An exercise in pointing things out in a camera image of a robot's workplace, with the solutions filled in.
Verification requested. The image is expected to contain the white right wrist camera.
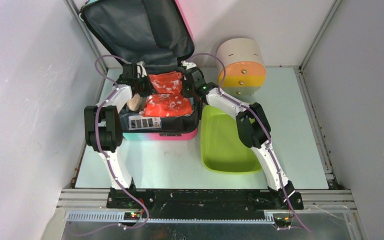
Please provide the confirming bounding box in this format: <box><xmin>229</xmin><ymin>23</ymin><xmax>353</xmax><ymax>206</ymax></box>
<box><xmin>180</xmin><ymin>60</ymin><xmax>197</xmax><ymax>70</ymax></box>

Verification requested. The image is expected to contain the beige orange round storage box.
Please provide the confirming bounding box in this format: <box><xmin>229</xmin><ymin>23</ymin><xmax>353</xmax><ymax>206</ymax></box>
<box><xmin>216</xmin><ymin>38</ymin><xmax>267</xmax><ymax>97</ymax></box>

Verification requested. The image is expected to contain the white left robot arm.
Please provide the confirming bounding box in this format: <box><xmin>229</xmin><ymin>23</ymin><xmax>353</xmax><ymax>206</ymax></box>
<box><xmin>83</xmin><ymin>61</ymin><xmax>149</xmax><ymax>208</ymax></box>

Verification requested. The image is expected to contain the pink and teal kids suitcase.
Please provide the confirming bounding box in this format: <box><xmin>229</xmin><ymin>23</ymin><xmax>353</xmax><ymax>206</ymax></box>
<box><xmin>80</xmin><ymin>0</ymin><xmax>203</xmax><ymax>141</ymax></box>

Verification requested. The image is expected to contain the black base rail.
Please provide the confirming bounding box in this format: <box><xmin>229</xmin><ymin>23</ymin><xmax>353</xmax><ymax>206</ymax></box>
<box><xmin>106</xmin><ymin>188</ymin><xmax>304</xmax><ymax>221</ymax></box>

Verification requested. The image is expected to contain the red white tie-dye garment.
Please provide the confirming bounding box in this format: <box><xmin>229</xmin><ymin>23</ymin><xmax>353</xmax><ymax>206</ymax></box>
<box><xmin>141</xmin><ymin>71</ymin><xmax>194</xmax><ymax>118</ymax></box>

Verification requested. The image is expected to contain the green plastic bin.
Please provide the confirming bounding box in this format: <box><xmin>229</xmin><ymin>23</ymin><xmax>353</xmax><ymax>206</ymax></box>
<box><xmin>200</xmin><ymin>105</ymin><xmax>262</xmax><ymax>174</ymax></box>

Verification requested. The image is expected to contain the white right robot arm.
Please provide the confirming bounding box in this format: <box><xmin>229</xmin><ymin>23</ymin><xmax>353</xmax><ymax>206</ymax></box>
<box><xmin>184</xmin><ymin>66</ymin><xmax>296</xmax><ymax>209</ymax></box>

